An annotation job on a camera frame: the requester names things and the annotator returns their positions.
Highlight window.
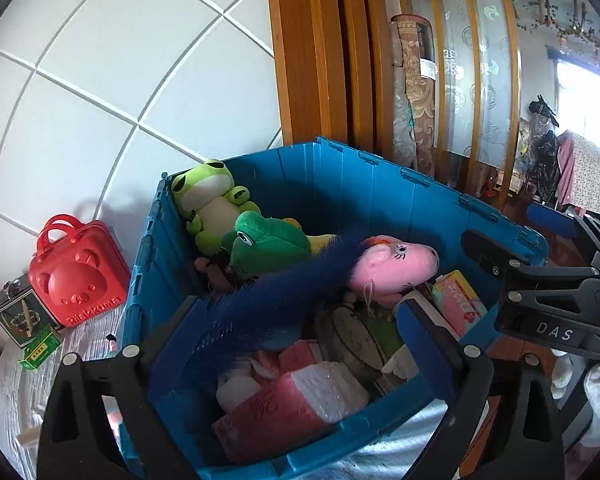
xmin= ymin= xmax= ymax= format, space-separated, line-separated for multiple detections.
xmin=555 ymin=55 xmax=600 ymax=156

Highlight green yellow turtle plush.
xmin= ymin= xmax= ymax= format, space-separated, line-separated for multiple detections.
xmin=221 ymin=210 xmax=338 ymax=281

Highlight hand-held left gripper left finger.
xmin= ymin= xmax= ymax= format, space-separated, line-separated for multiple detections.
xmin=36 ymin=295 xmax=231 ymax=480

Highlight hanging floral cloth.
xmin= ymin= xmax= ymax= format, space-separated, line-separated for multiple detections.
xmin=557 ymin=130 xmax=600 ymax=216

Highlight bubble box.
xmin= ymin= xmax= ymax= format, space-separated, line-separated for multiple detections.
xmin=211 ymin=360 xmax=371 ymax=465

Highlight pink patterned carton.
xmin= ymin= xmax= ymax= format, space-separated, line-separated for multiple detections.
xmin=427 ymin=270 xmax=488 ymax=338

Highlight wooden door frame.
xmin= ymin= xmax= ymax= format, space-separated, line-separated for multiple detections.
xmin=265 ymin=0 xmax=396 ymax=161

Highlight brown plush toy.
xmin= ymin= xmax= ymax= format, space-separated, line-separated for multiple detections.
xmin=194 ymin=255 xmax=238 ymax=293

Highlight frosted glass sliding door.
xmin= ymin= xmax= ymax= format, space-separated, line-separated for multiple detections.
xmin=395 ymin=0 xmax=523 ymax=201

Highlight pink pig plush orange dress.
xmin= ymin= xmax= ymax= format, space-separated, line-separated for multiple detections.
xmin=344 ymin=235 xmax=440 ymax=311

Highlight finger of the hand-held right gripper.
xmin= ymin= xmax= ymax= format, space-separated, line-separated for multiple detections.
xmin=462 ymin=230 xmax=600 ymax=291
xmin=527 ymin=202 xmax=600 ymax=261

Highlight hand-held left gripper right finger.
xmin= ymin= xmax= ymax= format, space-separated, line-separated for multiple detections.
xmin=396 ymin=299 xmax=565 ymax=480

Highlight round metal tin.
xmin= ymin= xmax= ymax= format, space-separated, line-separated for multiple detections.
xmin=314 ymin=302 xmax=388 ymax=376

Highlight rolled patterned carpet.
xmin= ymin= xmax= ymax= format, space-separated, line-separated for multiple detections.
xmin=390 ymin=12 xmax=438 ymax=171

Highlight dark green gift box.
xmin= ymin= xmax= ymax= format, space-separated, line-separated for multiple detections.
xmin=0 ymin=274 xmax=63 ymax=350

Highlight small green carton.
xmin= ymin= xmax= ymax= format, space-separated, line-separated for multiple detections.
xmin=19 ymin=327 xmax=63 ymax=372

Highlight red bear suitcase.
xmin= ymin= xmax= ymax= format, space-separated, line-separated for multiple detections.
xmin=28 ymin=214 xmax=132 ymax=328

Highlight white plush toy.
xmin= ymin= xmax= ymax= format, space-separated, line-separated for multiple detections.
xmin=216 ymin=355 xmax=281 ymax=411

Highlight hanging black bags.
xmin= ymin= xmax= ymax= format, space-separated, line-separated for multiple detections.
xmin=527 ymin=95 xmax=563 ymax=203

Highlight light green frog plush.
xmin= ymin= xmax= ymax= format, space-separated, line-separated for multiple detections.
xmin=170 ymin=158 xmax=262 ymax=257

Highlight blue furry toy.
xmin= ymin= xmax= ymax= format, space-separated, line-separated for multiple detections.
xmin=147 ymin=227 xmax=376 ymax=401

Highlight wall vine decoration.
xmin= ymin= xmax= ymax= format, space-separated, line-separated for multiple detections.
xmin=515 ymin=0 xmax=600 ymax=61

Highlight blue plastic crate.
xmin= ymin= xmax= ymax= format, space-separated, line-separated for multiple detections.
xmin=117 ymin=136 xmax=548 ymax=480

